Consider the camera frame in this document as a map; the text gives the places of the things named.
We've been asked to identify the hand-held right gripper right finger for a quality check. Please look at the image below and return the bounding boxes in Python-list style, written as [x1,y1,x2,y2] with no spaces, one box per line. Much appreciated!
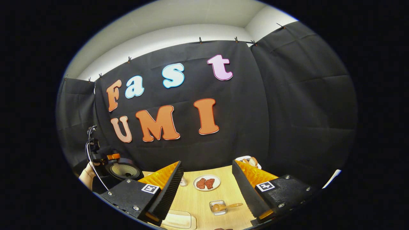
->
[232,160,320,226]

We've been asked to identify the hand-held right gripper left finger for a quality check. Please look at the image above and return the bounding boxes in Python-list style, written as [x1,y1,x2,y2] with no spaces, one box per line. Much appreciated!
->
[99,161,185,226]

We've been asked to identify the wooden spoon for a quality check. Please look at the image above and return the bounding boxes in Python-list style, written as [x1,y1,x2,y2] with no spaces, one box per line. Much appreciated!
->
[212,203,243,212]

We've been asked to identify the dark grey rice cooker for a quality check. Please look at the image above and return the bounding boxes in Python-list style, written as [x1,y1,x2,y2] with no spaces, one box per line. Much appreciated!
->
[105,162,145,181]

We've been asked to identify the clear container of rice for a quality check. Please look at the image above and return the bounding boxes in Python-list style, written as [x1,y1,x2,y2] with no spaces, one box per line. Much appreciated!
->
[160,210,197,230]

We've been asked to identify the clear chopstick holder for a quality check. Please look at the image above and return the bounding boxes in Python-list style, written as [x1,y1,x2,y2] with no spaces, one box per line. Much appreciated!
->
[209,200,228,216]

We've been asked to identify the white round plate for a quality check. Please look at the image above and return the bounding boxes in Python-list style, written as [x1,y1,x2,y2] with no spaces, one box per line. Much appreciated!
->
[193,174,221,191]

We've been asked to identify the white toaster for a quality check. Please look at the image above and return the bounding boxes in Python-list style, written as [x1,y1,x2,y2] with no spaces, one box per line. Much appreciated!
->
[235,156,262,170]

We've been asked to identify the black backdrop cloth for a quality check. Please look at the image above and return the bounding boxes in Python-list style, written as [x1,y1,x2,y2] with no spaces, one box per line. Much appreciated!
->
[56,21,358,192]

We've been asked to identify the grey cable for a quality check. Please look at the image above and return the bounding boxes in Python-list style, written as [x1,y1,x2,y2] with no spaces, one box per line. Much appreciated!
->
[84,142,111,193]

